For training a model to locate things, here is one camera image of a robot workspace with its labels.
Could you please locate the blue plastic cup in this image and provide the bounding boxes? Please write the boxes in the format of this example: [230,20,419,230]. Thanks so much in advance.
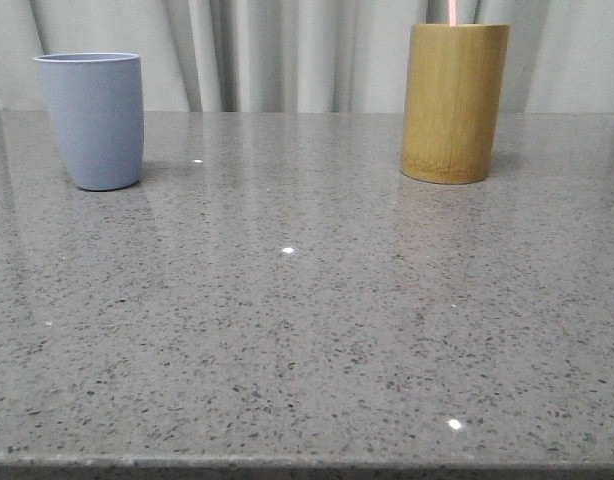
[34,52,144,191]

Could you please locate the pink chopstick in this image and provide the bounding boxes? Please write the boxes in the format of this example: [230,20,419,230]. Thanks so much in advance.
[447,0,458,26]

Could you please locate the grey curtain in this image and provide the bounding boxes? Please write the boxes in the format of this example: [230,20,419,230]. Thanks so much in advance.
[0,1,614,113]

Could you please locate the bamboo cylinder holder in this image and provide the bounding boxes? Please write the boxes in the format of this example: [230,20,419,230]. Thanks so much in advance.
[401,24,510,185]

